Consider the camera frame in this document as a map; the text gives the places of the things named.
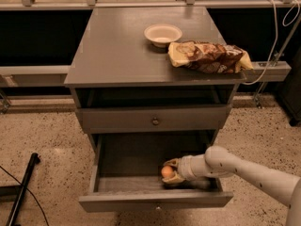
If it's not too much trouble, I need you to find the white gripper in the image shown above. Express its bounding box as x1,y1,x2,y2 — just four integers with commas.
162,155,196,185

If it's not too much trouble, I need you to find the orange fruit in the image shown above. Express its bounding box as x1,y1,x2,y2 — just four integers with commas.
161,166,173,178

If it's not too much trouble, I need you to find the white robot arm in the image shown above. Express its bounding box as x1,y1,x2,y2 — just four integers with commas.
162,146,301,226

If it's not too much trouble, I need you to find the open grey drawer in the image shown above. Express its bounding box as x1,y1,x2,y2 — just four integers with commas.
79,131,233,212

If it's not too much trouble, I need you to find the closed grey drawer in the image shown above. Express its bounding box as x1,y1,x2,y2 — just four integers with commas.
76,105,231,134

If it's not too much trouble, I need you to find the grey drawer cabinet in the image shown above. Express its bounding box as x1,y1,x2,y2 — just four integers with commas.
65,7,245,148

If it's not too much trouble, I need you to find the brown chip bag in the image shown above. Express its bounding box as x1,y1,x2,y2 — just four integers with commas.
168,40,253,74

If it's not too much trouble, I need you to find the white paper bowl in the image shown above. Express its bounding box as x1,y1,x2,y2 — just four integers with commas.
144,24,182,48

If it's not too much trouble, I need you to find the black stand leg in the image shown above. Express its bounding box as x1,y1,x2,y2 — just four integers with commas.
6,153,40,226

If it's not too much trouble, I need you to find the black floor cable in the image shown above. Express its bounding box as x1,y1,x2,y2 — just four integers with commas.
0,165,50,226

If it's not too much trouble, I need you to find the metal railing frame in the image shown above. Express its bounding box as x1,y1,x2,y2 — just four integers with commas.
1,0,299,100

